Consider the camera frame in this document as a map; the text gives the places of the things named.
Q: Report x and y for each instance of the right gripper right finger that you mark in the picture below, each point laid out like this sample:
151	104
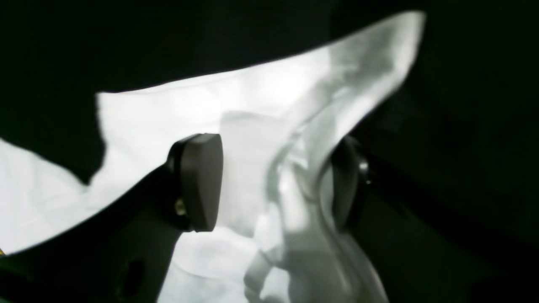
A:
353	181

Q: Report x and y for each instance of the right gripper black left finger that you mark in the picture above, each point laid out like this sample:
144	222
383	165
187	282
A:
122	253

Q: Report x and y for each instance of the white printed t-shirt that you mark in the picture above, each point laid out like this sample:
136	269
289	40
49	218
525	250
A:
274	240

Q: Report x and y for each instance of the black table cloth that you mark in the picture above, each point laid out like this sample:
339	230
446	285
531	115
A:
459	141

